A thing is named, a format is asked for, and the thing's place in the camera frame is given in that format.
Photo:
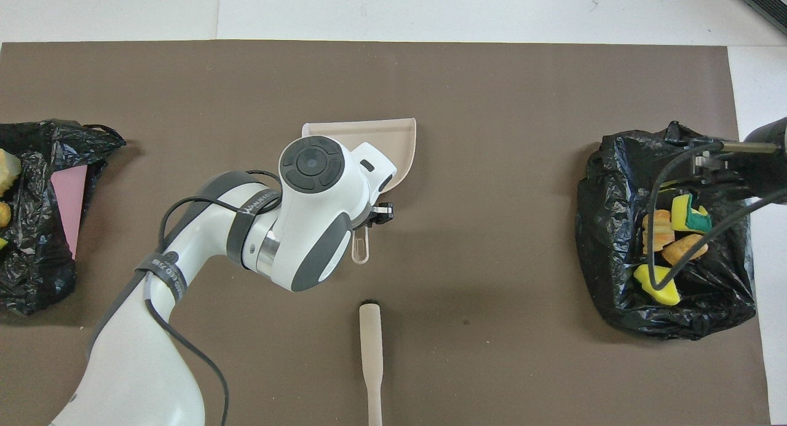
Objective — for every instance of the pale bread chunk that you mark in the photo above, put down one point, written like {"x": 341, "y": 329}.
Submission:
{"x": 7, "y": 171}

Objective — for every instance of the striped orange croissant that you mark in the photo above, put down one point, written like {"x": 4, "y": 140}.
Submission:
{"x": 659, "y": 229}
{"x": 4, "y": 214}

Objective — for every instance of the yellow sponge with green pad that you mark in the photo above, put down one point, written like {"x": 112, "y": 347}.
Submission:
{"x": 690, "y": 214}

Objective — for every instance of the black trash bag bin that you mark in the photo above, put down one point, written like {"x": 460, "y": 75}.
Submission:
{"x": 615, "y": 291}

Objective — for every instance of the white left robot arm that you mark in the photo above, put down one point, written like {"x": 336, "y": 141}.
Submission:
{"x": 307, "y": 229}

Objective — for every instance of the black bag over pink bin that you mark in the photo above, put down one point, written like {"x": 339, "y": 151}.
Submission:
{"x": 31, "y": 260}

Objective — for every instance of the brown bread bun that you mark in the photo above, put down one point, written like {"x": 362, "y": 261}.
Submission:
{"x": 684, "y": 249}

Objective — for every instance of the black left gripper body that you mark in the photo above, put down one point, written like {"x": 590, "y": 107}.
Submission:
{"x": 381, "y": 214}

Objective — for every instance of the notched yellow sponge piece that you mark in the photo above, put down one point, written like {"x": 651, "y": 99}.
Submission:
{"x": 655, "y": 289}

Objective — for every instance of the beige plastic dustpan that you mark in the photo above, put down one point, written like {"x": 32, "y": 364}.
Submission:
{"x": 393, "y": 143}

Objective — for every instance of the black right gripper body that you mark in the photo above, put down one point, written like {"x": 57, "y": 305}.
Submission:
{"x": 765, "y": 168}

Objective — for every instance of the brown table mat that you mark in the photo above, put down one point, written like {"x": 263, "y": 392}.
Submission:
{"x": 184, "y": 94}

